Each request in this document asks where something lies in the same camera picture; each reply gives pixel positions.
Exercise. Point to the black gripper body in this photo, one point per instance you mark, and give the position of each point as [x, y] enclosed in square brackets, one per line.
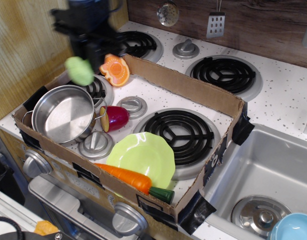
[93, 50]

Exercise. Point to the green toy broccoli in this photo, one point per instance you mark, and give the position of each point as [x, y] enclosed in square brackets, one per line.
[79, 71]

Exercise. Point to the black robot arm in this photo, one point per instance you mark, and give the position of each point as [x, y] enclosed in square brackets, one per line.
[86, 23]

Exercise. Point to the silver metal pan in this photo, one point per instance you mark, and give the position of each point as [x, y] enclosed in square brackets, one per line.
[65, 114]

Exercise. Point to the orange toy fruit slice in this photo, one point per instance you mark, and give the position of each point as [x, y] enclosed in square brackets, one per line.
[115, 70]

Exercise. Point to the back left black burner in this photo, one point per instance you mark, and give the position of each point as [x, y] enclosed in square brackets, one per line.
[141, 45]

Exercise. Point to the black burner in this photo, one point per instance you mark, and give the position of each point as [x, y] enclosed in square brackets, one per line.
[190, 134]
[141, 45]
[230, 73]
[101, 91]

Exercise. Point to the front left black burner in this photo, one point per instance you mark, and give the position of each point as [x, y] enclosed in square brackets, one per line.
[101, 91]

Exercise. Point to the red toy apple half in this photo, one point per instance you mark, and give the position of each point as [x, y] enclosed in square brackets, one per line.
[113, 118]

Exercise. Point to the silver hanging strainer ladle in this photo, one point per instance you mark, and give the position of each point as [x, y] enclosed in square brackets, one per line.
[168, 13]

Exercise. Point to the silver knob back stove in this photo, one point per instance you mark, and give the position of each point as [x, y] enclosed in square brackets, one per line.
[186, 50]

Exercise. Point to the silver knob near plate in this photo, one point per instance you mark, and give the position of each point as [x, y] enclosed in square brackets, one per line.
[96, 146]

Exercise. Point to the brown cardboard fence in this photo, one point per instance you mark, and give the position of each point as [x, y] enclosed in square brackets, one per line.
[191, 210]

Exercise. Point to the light green plastic plate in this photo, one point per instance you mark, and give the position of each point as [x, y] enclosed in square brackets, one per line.
[147, 154]

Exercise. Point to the silver hanging spatula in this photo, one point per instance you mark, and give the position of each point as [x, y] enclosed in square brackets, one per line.
[216, 22]

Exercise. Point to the silver oven knob left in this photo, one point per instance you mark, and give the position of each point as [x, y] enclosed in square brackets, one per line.
[35, 165]

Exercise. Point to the silver oven knob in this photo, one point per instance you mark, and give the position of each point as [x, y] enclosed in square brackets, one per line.
[35, 165]
[127, 221]

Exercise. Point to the front right black burner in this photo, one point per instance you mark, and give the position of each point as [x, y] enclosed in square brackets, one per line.
[190, 134]

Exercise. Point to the back right black burner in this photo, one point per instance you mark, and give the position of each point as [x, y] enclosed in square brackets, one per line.
[230, 73]

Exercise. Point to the orange toy carrot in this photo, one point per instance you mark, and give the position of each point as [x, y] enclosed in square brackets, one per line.
[139, 181]

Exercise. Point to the silver oven knob right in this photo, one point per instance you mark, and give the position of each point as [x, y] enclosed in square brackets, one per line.
[127, 221]

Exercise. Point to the orange yellow sponge piece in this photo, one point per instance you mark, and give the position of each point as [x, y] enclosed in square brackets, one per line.
[44, 228]

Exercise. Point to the silver sink basin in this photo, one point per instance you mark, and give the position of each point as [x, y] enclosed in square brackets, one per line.
[269, 163]

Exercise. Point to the silver sink drain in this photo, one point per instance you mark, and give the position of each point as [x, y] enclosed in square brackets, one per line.
[258, 214]

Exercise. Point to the light blue bowl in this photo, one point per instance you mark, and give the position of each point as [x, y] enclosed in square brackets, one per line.
[291, 227]

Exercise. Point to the silver oven door handle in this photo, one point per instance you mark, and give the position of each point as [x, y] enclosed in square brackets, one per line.
[67, 206]

